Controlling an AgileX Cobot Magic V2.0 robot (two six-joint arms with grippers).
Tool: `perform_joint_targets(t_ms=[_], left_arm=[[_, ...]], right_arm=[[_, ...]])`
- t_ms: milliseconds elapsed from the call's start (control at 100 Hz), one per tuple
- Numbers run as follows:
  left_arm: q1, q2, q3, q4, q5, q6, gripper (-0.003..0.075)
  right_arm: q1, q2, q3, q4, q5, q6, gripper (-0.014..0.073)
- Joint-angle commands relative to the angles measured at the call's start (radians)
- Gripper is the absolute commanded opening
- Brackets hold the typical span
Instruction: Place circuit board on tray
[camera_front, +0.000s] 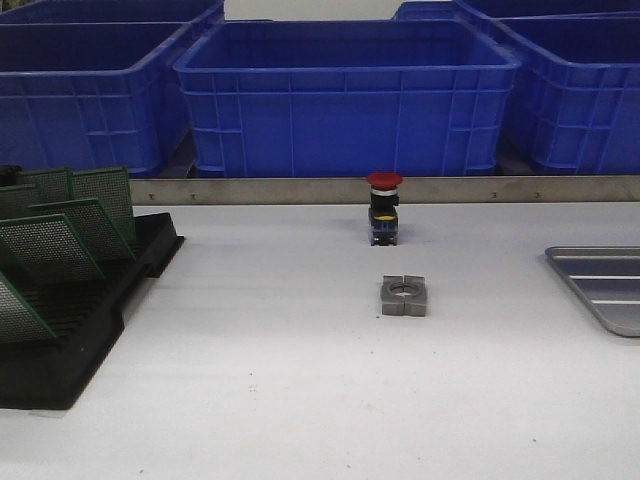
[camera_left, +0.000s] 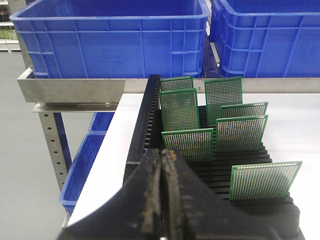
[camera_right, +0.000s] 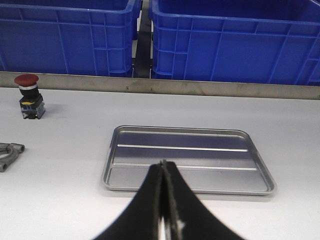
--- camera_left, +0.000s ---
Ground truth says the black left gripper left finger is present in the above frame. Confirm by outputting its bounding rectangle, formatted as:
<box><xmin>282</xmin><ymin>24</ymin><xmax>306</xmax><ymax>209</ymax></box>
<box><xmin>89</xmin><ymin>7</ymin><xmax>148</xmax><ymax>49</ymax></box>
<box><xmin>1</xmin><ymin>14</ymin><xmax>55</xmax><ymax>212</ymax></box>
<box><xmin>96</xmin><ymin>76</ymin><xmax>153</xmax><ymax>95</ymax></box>
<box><xmin>58</xmin><ymin>149</ymin><xmax>161</xmax><ymax>240</ymax></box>

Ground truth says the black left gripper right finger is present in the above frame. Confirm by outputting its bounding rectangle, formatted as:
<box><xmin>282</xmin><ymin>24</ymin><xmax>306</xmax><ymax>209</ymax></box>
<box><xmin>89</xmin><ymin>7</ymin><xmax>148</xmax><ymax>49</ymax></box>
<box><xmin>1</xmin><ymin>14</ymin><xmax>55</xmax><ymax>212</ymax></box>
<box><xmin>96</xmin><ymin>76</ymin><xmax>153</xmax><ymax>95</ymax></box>
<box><xmin>161</xmin><ymin>148</ymin><xmax>300</xmax><ymax>240</ymax></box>

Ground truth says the green perfboard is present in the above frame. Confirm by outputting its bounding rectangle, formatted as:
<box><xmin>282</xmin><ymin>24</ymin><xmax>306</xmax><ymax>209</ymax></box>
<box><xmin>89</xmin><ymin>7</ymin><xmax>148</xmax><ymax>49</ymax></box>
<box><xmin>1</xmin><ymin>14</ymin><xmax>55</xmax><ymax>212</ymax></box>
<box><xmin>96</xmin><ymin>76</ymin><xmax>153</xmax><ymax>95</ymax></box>
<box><xmin>161</xmin><ymin>128</ymin><xmax>214</xmax><ymax>163</ymax></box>
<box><xmin>215</xmin><ymin>114</ymin><xmax>268</xmax><ymax>153</ymax></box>
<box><xmin>159</xmin><ymin>87</ymin><xmax>200</xmax><ymax>132</ymax></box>
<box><xmin>229</xmin><ymin>161</ymin><xmax>303</xmax><ymax>201</ymax></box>
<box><xmin>204</xmin><ymin>76</ymin><xmax>243</xmax><ymax>125</ymax></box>
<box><xmin>160</xmin><ymin>75</ymin><xmax>194</xmax><ymax>91</ymax></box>
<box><xmin>220</xmin><ymin>102</ymin><xmax>268</xmax><ymax>118</ymax></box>

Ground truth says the black slotted board rack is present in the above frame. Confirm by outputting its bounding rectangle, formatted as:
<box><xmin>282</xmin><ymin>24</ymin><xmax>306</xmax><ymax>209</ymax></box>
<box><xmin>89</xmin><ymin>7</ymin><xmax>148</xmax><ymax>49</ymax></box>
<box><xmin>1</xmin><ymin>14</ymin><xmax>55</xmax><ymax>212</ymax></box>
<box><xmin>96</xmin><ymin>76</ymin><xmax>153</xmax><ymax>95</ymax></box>
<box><xmin>123</xmin><ymin>74</ymin><xmax>306</xmax><ymax>240</ymax></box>

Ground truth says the blue bin lower shelf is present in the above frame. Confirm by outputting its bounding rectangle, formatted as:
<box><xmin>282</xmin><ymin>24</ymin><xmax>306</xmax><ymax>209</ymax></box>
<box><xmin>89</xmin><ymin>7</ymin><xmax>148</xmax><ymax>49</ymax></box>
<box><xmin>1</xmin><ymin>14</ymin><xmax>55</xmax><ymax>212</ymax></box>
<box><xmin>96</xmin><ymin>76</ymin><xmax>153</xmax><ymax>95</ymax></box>
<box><xmin>59</xmin><ymin>112</ymin><xmax>115</xmax><ymax>215</ymax></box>

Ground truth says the blue plastic crate centre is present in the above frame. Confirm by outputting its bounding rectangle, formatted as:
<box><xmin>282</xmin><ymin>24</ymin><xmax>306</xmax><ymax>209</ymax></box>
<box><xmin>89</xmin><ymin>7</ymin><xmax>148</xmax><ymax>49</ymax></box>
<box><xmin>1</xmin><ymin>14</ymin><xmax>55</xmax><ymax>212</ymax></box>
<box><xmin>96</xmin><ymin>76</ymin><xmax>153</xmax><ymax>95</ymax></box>
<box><xmin>209</xmin><ymin>0</ymin><xmax>320</xmax><ymax>78</ymax></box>

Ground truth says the blue plastic crate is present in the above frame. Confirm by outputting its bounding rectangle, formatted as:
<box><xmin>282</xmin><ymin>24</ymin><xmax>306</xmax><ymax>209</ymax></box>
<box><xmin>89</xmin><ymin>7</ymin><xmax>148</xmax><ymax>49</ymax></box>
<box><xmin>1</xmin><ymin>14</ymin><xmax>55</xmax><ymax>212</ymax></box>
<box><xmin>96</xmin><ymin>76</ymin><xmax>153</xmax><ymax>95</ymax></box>
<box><xmin>209</xmin><ymin>0</ymin><xmax>320</xmax><ymax>78</ymax></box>
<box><xmin>10</xmin><ymin>0</ymin><xmax>210</xmax><ymax>79</ymax></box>

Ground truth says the blue plastic crate left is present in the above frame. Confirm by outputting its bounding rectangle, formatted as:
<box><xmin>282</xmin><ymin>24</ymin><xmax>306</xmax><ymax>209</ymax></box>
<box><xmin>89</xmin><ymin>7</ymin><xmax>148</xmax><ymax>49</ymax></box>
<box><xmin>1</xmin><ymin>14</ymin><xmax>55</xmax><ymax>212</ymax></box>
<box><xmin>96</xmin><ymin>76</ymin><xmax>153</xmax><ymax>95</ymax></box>
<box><xmin>10</xmin><ymin>0</ymin><xmax>210</xmax><ymax>79</ymax></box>

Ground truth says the steel shelf frame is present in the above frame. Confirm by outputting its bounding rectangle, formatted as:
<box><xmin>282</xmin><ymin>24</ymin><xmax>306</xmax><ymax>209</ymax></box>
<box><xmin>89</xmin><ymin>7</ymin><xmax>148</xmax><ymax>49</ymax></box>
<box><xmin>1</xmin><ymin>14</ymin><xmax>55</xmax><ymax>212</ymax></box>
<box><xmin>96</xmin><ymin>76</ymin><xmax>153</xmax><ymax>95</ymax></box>
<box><xmin>16</xmin><ymin>42</ymin><xmax>320</xmax><ymax>229</ymax></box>

